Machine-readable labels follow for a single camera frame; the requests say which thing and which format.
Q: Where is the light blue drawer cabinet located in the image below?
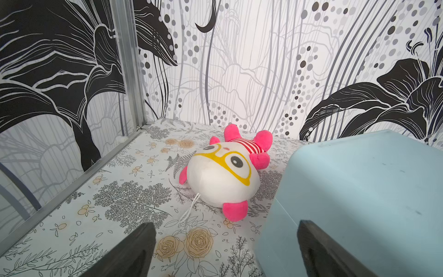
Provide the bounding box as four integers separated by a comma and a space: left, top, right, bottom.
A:
254, 130, 443, 277

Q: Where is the pink white plush toy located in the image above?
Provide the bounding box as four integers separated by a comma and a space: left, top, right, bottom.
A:
179, 124, 273, 222

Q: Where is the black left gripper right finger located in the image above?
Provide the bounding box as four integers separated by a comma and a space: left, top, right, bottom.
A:
297, 220, 377, 277

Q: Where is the aluminium frame post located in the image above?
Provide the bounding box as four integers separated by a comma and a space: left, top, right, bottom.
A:
110, 0, 147, 130

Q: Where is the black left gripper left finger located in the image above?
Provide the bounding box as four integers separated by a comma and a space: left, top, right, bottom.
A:
81, 222, 156, 277

